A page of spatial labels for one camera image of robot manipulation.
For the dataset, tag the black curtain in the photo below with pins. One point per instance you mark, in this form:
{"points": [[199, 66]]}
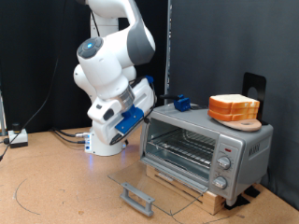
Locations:
{"points": [[31, 46]]}

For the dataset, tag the round wooden board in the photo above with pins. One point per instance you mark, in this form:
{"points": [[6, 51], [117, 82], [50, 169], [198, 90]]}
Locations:
{"points": [[246, 126]]}

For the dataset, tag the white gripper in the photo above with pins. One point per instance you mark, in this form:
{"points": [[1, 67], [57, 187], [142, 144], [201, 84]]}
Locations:
{"points": [[146, 96]]}

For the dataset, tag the silver oven knob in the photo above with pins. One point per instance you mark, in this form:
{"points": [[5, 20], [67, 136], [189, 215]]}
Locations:
{"points": [[220, 182], [224, 162]]}

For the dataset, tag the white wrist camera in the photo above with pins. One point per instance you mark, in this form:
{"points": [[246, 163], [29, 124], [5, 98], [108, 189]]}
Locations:
{"points": [[101, 112]]}

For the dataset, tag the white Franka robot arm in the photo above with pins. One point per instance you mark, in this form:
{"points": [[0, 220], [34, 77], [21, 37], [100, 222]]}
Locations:
{"points": [[102, 65]]}

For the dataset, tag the metal oven rack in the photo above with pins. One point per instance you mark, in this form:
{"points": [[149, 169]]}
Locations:
{"points": [[187, 149]]}

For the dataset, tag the wooden slatted block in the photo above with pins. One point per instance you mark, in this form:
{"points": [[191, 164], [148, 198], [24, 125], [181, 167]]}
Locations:
{"points": [[215, 202]]}

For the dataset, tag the black tape piece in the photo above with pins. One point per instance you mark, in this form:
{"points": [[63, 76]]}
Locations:
{"points": [[252, 191]]}

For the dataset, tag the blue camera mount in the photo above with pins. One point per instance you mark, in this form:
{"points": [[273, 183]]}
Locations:
{"points": [[129, 119]]}

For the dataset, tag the silver toaster oven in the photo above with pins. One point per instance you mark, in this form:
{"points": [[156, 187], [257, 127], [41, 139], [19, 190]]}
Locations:
{"points": [[249, 149]]}

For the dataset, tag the thin metal stand leg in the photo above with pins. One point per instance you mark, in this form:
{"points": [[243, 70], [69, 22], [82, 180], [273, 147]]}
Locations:
{"points": [[2, 115]]}

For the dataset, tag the grey box black button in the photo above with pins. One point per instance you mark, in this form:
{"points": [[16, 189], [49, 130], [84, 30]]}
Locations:
{"points": [[18, 138]]}

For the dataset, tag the grey metal pole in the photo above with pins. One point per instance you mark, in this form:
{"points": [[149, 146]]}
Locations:
{"points": [[168, 46]]}

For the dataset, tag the black metal bookend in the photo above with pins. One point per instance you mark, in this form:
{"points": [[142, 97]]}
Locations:
{"points": [[249, 81]]}

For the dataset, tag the grey curtain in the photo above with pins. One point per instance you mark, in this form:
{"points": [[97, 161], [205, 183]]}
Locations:
{"points": [[233, 37]]}

